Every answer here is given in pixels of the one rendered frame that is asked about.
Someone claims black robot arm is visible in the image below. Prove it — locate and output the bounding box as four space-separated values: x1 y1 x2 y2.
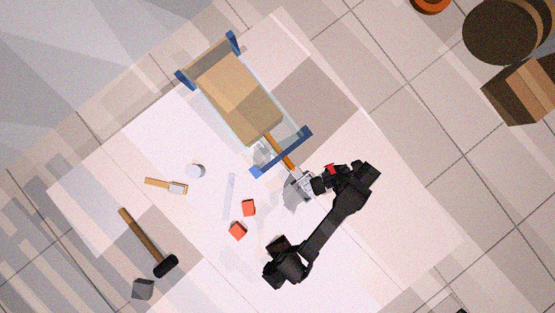
261 161 381 290

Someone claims wooden-handled mallet with black head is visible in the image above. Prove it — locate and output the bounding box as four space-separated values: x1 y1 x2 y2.
117 207 179 278

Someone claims orange-red cube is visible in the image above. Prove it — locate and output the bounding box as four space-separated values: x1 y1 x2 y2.
228 221 247 241
241 199 255 217

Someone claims grey cylinder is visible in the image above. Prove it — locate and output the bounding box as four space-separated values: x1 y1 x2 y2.
187 164 205 179

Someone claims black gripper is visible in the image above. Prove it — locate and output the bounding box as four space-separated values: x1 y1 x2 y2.
310 160 363 196

